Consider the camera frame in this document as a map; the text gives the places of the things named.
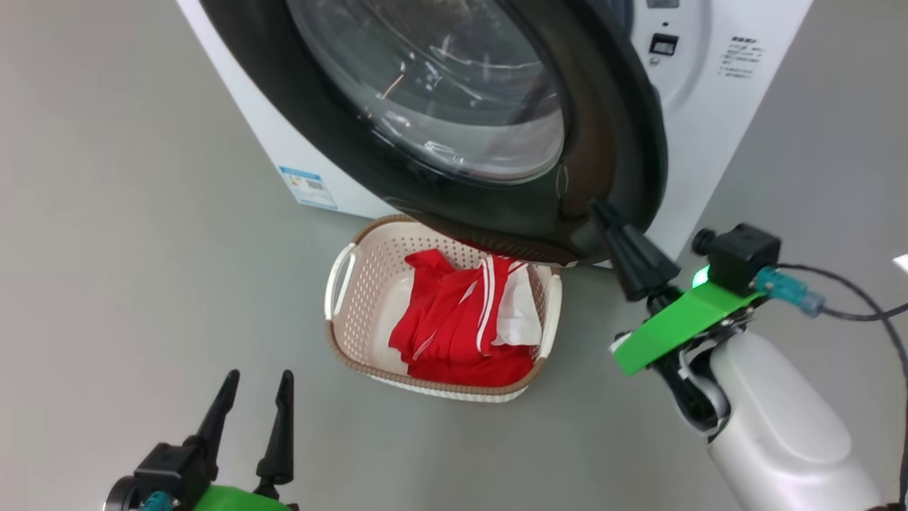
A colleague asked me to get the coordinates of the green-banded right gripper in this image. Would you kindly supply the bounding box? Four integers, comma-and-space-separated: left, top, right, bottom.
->
592, 201, 761, 435

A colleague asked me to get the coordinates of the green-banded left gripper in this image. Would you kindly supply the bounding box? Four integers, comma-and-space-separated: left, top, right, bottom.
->
186, 369, 300, 511

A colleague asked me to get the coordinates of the dark round washing machine door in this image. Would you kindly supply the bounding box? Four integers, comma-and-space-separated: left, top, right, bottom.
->
199, 0, 669, 267

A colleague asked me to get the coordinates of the red garment with white stripes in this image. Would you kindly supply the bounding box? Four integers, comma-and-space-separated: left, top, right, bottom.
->
389, 248, 543, 366

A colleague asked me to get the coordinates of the white washing machine body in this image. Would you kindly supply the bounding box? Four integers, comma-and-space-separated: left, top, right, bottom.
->
176, 0, 814, 269

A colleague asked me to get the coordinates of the cream perforated laundry basket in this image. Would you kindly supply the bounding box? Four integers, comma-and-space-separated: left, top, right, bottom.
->
324, 214, 563, 403

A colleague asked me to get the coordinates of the blue energy label sticker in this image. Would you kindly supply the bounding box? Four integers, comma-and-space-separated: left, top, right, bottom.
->
279, 166, 338, 210

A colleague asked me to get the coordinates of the thin black cable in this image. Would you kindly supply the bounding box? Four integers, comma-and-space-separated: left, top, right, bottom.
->
777, 264, 908, 508

